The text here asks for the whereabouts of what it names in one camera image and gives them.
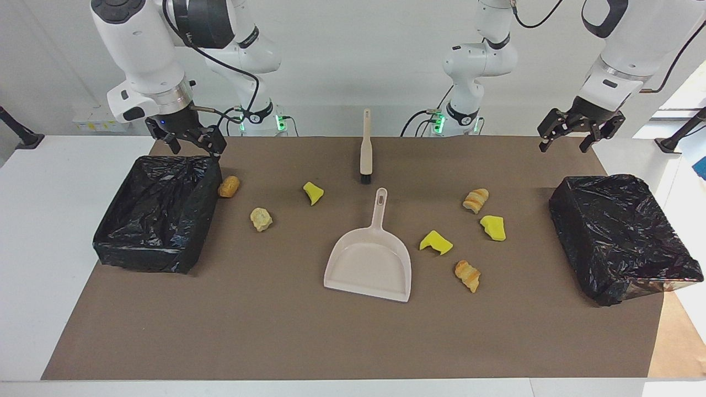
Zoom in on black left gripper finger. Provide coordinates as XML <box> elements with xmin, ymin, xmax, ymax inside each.
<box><xmin>538</xmin><ymin>109</ymin><xmax>577</xmax><ymax>153</ymax></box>
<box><xmin>579</xmin><ymin>116</ymin><xmax>626</xmax><ymax>154</ymax></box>

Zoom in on golden croissant piece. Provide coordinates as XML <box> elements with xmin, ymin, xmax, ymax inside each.
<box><xmin>454</xmin><ymin>260</ymin><xmax>482</xmax><ymax>293</ymax></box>
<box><xmin>462</xmin><ymin>188</ymin><xmax>490</xmax><ymax>214</ymax></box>

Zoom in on yellow sponge block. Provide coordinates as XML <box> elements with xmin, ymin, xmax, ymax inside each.
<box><xmin>479</xmin><ymin>215</ymin><xmax>506</xmax><ymax>242</ymax></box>

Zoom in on beige brush black bristles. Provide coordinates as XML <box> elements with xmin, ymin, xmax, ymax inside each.
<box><xmin>360</xmin><ymin>108</ymin><xmax>373</xmax><ymax>185</ymax></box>

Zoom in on notched yellow sponge piece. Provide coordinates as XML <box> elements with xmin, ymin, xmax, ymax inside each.
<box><xmin>419</xmin><ymin>230</ymin><xmax>454</xmax><ymax>256</ymax></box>

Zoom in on beige plastic dustpan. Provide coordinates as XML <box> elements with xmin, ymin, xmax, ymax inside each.
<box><xmin>323</xmin><ymin>187</ymin><xmax>412</xmax><ymax>303</ymax></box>

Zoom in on black bag lined bin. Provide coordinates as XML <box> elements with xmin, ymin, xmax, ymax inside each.
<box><xmin>548</xmin><ymin>174</ymin><xmax>704</xmax><ymax>307</ymax></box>
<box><xmin>92</xmin><ymin>155</ymin><xmax>223</xmax><ymax>275</ymax></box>

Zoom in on brown fried nugget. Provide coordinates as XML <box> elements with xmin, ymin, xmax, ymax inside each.
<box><xmin>217</xmin><ymin>175</ymin><xmax>241</xmax><ymax>199</ymax></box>

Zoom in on pale bread chunk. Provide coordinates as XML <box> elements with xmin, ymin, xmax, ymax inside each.
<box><xmin>250</xmin><ymin>207</ymin><xmax>274</xmax><ymax>233</ymax></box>

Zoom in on brown paper table mat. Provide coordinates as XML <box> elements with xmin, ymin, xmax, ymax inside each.
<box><xmin>41</xmin><ymin>136</ymin><xmax>665</xmax><ymax>381</ymax></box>

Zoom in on tan paper sheet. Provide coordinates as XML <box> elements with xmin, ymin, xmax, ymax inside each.
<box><xmin>648</xmin><ymin>289</ymin><xmax>706</xmax><ymax>378</ymax></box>

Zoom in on black right base cable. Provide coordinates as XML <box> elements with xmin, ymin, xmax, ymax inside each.
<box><xmin>218</xmin><ymin>108</ymin><xmax>246</xmax><ymax>137</ymax></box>

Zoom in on black base cable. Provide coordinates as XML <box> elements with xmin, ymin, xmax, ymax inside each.
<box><xmin>401</xmin><ymin>83</ymin><xmax>456</xmax><ymax>137</ymax></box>
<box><xmin>218</xmin><ymin>108</ymin><xmax>246</xmax><ymax>137</ymax></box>

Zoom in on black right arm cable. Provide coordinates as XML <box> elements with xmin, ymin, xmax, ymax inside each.
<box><xmin>162</xmin><ymin>0</ymin><xmax>260</xmax><ymax>123</ymax></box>

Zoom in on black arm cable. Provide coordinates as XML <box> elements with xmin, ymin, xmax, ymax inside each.
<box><xmin>510</xmin><ymin>0</ymin><xmax>706</xmax><ymax>93</ymax></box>
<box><xmin>162</xmin><ymin>0</ymin><xmax>260</xmax><ymax>123</ymax></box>

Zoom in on black camera stand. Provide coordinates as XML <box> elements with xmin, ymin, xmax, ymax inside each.
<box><xmin>655</xmin><ymin>106</ymin><xmax>706</xmax><ymax>154</ymax></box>
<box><xmin>0</xmin><ymin>106</ymin><xmax>45</xmax><ymax>151</ymax></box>

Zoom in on white wall socket strip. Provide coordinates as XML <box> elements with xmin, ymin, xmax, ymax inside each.
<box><xmin>72</xmin><ymin>112</ymin><xmax>132</xmax><ymax>133</ymax></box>

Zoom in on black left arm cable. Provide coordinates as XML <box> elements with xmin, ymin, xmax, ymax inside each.
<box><xmin>510</xmin><ymin>0</ymin><xmax>706</xmax><ymax>93</ymax></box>

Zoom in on black left base cable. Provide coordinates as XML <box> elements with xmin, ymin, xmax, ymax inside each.
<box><xmin>401</xmin><ymin>83</ymin><xmax>456</xmax><ymax>137</ymax></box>

